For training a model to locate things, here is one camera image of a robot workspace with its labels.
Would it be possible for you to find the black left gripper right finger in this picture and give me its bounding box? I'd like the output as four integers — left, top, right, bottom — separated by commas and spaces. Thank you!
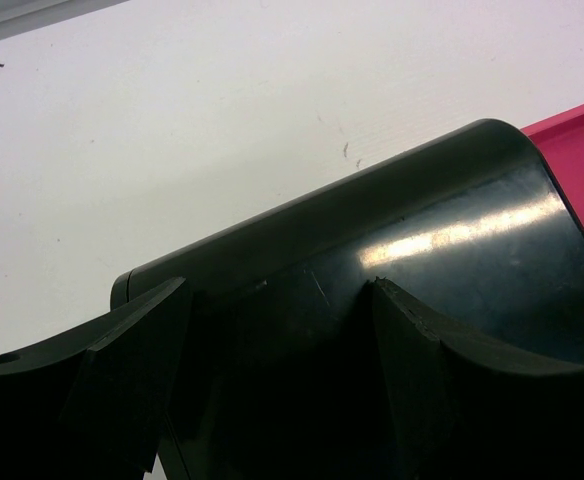
371, 278, 584, 479

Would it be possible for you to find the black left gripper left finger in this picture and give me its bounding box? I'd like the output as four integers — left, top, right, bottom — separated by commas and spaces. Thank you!
0, 278, 192, 479

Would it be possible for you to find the black drawer cabinet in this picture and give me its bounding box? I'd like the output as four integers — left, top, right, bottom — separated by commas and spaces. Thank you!
111, 119, 584, 479

